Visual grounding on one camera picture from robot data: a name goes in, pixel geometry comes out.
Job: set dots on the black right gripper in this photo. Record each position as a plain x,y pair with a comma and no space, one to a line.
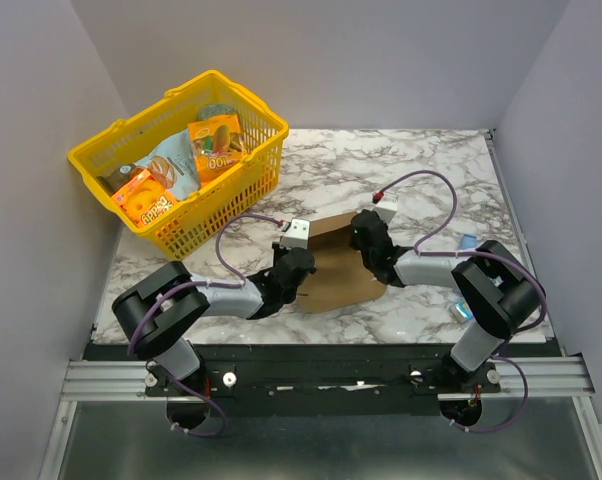
360,230

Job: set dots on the brown cardboard box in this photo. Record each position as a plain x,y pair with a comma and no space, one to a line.
341,280

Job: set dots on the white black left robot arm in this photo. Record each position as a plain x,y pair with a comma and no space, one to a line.
156,312

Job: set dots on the light blue long box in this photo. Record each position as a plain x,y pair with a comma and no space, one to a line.
468,242

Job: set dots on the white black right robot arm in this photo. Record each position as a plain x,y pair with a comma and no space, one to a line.
500,293

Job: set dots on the small blue white packet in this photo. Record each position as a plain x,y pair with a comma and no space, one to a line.
461,311

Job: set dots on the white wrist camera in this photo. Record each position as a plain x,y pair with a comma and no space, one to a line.
295,234
385,205

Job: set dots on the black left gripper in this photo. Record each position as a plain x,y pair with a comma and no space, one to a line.
278,252

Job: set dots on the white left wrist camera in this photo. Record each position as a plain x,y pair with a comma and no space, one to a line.
295,234

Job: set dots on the orange mango gummy bag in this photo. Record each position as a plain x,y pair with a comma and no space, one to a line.
217,146

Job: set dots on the aluminium extrusion frame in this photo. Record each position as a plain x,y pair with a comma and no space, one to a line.
113,381

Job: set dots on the orange scrub daddy sponge box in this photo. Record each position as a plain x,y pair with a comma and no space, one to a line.
144,199

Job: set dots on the green netted melon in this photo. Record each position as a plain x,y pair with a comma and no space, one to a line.
211,110

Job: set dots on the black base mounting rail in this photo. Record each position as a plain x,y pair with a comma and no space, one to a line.
336,380

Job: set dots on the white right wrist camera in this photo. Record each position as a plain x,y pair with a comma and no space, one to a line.
385,205

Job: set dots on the light blue cassava chips bag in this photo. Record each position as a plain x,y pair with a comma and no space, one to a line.
171,163

